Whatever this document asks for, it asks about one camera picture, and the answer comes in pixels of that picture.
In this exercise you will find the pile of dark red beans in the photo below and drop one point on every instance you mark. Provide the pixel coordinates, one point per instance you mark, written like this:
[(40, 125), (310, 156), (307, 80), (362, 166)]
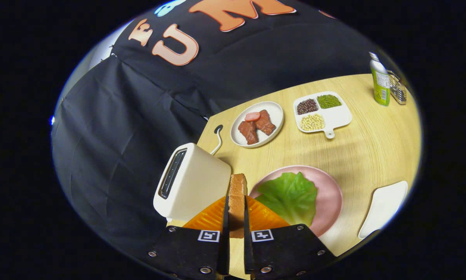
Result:
[(307, 106)]

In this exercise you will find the pink plate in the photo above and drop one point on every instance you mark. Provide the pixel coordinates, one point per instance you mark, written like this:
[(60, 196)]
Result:
[(328, 194)]

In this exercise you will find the round pink sausage slice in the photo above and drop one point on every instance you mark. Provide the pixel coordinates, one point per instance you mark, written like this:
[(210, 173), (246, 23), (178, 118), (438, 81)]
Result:
[(252, 116)]

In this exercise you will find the white square plate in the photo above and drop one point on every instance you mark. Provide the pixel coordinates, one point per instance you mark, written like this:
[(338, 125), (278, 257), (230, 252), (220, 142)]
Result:
[(384, 206)]

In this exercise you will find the black backdrop cloth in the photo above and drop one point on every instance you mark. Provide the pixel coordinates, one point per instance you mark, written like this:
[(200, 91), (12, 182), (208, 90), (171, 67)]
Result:
[(120, 136)]

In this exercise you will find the green drink bottle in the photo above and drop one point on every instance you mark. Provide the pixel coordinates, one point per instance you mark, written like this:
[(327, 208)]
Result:
[(381, 85)]

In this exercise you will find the pile of yellow soybeans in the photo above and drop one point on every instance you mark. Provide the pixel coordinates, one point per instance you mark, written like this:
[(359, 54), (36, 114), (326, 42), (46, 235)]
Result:
[(312, 122)]

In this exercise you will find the brown meat piece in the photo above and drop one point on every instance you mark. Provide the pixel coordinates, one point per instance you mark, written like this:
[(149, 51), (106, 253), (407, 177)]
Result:
[(248, 132), (265, 122)]

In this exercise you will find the bread slice with brown crust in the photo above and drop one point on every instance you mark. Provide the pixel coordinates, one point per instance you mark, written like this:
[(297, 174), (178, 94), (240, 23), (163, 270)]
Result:
[(237, 198)]

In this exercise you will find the pile of green mung beans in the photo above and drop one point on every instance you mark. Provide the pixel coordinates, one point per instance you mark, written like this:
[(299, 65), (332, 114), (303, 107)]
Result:
[(328, 101)]

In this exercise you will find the green lettuce leaf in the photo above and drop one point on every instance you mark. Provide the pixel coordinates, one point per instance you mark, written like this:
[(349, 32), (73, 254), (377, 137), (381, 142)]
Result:
[(287, 196)]

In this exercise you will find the white divided dish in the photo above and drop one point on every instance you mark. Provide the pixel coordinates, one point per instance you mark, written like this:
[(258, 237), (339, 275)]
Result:
[(338, 116)]

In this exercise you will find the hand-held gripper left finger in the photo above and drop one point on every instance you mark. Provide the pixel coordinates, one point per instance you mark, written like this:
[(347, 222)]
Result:
[(225, 249)]

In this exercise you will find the white toaster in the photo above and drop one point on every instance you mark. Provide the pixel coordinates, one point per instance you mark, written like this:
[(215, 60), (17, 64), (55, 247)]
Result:
[(202, 182)]

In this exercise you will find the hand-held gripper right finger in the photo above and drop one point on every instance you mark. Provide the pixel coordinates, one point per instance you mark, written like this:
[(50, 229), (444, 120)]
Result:
[(247, 249)]

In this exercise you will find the white round plate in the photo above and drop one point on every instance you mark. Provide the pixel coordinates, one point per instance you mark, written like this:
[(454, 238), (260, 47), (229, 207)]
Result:
[(274, 112)]

